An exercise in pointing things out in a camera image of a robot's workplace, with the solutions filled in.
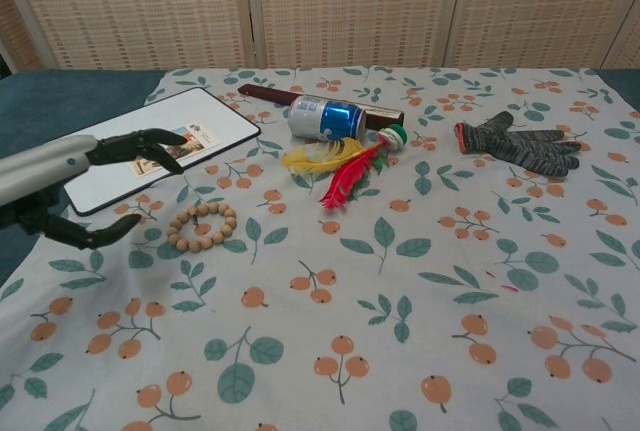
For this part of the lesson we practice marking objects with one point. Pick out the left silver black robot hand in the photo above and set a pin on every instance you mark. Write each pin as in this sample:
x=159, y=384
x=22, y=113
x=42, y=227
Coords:
x=45, y=166

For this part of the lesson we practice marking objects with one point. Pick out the white board with photo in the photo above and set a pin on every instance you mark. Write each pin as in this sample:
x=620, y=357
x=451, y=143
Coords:
x=200, y=111

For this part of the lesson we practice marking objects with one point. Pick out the dark red folded fan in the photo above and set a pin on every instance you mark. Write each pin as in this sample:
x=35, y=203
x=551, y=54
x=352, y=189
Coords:
x=270, y=93

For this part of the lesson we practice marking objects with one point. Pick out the blue white drink can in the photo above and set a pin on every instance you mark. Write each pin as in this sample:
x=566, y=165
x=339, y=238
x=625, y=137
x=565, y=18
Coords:
x=335, y=120

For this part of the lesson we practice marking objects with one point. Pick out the red yellow feather shuttlecock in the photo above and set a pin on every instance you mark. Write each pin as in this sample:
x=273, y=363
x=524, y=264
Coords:
x=350, y=176

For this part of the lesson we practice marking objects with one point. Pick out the floral patterned tablecloth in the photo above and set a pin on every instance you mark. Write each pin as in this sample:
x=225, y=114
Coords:
x=350, y=301

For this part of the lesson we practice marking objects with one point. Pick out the woven bamboo folding screen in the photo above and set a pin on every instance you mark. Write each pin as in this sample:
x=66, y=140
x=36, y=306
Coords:
x=350, y=6

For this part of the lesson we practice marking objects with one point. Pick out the grey knit work glove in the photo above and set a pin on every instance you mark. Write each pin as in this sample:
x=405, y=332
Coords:
x=525, y=148

